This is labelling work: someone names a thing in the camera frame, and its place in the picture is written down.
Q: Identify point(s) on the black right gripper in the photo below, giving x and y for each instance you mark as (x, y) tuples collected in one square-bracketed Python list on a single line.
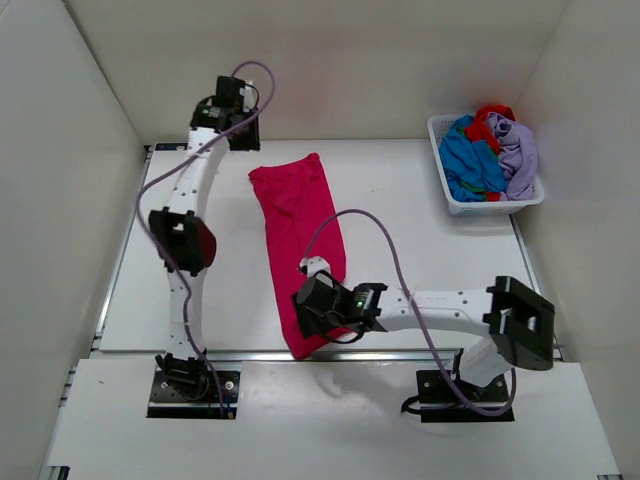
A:
[(310, 324)]

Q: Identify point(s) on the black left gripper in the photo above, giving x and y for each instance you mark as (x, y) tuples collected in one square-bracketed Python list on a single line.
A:
[(253, 141)]

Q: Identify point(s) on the crimson red t-shirt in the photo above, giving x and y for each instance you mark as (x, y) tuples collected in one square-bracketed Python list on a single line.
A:
[(295, 199)]

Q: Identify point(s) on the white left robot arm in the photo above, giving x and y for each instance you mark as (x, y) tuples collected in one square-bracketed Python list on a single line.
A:
[(180, 229)]

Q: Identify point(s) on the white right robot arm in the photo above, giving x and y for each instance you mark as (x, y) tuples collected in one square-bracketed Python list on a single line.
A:
[(514, 325)]

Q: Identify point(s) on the dark label sticker on table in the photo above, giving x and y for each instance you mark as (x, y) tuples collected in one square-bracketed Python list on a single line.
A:
[(171, 146)]

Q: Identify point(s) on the blue t-shirt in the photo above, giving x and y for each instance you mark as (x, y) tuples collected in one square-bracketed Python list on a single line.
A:
[(471, 169)]

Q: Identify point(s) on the white plastic laundry basket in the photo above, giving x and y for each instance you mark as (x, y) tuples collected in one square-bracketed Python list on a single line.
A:
[(438, 126)]

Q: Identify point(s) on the red t-shirt in basket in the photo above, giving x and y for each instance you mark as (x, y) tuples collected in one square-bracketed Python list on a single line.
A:
[(479, 130)]

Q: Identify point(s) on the lavender t-shirt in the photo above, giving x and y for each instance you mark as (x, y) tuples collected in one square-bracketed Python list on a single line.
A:
[(518, 157)]

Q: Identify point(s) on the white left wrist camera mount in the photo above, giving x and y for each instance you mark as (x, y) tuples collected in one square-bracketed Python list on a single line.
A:
[(251, 97)]

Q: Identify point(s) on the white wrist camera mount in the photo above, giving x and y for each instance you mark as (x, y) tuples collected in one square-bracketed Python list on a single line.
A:
[(309, 266), (251, 97)]

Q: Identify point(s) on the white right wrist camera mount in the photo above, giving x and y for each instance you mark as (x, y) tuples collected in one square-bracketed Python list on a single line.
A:
[(309, 266)]

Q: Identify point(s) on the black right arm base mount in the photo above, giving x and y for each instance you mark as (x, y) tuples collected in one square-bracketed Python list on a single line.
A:
[(435, 402)]

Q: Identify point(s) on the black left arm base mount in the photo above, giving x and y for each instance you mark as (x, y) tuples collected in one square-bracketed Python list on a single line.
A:
[(188, 390)]

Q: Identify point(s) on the aluminium left side rail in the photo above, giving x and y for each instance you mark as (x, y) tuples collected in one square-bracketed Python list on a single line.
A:
[(126, 223)]

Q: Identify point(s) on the aluminium table edge rail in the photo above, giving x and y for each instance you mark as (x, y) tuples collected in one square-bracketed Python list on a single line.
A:
[(412, 355)]

